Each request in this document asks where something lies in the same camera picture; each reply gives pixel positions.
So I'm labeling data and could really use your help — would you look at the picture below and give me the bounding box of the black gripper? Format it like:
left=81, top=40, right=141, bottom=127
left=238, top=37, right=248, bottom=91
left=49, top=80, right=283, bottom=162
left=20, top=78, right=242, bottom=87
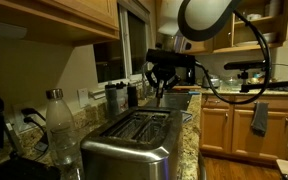
left=145, top=64, right=182, bottom=99

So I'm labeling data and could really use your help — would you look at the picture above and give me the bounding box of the brown bread slice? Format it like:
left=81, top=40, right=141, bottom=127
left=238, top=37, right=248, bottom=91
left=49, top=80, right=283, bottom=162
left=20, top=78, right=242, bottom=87
left=155, top=87, right=165, bottom=108

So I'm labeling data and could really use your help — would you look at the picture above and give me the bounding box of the black jointed mount arm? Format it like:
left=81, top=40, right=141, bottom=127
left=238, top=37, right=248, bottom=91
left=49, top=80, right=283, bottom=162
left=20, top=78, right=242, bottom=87
left=239, top=75, right=288, bottom=94

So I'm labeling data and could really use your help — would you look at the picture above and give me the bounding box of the stainless steel toaster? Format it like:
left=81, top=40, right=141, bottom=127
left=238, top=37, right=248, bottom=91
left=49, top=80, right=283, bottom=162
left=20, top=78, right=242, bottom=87
left=79, top=106, right=184, bottom=180

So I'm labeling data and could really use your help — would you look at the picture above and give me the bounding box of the wooden cutting board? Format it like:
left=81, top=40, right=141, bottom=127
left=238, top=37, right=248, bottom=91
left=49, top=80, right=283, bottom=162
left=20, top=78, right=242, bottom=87
left=171, top=85, right=202, bottom=92

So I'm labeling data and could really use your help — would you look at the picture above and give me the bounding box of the steel kitchen sink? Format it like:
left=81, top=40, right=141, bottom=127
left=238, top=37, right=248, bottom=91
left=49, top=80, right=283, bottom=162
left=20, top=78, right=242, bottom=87
left=152, top=91, right=202, bottom=113

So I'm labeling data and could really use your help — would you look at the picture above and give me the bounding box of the dark kitchen window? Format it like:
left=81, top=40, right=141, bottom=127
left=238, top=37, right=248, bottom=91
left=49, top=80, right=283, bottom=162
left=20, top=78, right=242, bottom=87
left=93, top=5, right=149, bottom=85

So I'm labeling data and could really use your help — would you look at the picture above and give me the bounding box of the steel cooking pot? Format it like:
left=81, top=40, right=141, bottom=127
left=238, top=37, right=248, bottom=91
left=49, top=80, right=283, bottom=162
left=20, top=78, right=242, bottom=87
left=201, top=74, right=222, bottom=90

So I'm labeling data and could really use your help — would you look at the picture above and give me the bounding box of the large dark sports bottle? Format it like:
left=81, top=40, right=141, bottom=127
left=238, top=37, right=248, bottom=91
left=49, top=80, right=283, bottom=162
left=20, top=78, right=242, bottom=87
left=104, top=82, right=122, bottom=118

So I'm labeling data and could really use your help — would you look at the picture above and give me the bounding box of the white towel bar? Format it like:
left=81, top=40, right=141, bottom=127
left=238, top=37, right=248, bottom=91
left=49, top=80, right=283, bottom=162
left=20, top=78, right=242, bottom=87
left=88, top=88, right=108, bottom=101

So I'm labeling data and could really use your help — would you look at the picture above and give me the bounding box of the clear glass bowl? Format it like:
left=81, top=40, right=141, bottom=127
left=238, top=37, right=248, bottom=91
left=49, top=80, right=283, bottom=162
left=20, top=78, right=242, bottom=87
left=221, top=76, right=242, bottom=90

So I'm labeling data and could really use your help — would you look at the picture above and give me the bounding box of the wooden lower cabinet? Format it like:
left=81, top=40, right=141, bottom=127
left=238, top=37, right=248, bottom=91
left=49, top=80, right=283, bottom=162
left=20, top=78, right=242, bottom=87
left=199, top=94, right=288, bottom=163

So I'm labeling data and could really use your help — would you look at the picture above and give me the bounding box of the open shelf wooden cabinet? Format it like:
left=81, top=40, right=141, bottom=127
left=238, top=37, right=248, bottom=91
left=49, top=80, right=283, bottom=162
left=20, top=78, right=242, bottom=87
left=156, top=0, right=288, bottom=55

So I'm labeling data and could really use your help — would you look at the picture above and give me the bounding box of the grey hanging towel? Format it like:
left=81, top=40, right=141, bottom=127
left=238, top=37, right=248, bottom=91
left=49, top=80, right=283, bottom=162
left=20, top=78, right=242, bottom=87
left=250, top=101, right=270, bottom=138

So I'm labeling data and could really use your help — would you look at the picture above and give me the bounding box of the clear glass bottle metal cap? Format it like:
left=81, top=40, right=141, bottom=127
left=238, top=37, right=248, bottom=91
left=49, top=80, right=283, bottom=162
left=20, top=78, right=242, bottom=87
left=45, top=87, right=81, bottom=167

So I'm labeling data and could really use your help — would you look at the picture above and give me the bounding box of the wooden upper cabinet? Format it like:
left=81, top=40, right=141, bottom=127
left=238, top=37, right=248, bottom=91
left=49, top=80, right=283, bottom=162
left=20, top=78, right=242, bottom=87
left=0, top=0, right=121, bottom=47

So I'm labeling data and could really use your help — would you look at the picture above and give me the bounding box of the white wall plate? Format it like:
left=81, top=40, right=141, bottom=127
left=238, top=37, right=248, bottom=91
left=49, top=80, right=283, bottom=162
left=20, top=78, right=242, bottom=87
left=76, top=87, right=91, bottom=109

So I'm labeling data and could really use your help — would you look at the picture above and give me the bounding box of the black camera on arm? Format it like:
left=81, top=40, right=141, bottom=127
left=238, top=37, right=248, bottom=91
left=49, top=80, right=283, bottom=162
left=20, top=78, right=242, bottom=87
left=223, top=60, right=269, bottom=80

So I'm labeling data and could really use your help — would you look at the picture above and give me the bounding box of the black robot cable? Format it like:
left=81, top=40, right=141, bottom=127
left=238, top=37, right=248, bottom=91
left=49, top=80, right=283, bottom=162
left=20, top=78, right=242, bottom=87
left=194, top=9, right=272, bottom=105

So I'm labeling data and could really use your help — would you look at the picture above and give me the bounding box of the black power cord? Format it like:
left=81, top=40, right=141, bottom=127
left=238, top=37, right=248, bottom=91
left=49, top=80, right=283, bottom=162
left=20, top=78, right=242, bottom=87
left=20, top=107, right=51, bottom=154

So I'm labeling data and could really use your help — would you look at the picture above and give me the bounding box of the white wall outlet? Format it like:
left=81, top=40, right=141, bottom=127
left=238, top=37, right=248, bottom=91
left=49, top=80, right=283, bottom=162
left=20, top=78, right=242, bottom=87
left=12, top=103, right=48, bottom=135

